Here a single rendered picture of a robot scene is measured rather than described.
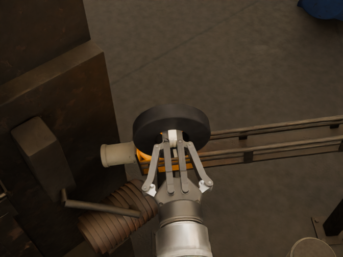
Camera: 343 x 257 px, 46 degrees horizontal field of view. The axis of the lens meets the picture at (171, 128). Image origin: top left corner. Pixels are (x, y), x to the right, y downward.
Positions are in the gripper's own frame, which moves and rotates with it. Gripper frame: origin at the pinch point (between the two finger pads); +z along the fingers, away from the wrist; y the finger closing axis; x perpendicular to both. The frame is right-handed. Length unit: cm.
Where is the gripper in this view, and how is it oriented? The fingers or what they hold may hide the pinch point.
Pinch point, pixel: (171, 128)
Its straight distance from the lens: 78.4
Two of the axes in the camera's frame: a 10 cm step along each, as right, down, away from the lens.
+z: -0.8, -8.3, 5.5
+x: 0.0, -5.5, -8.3
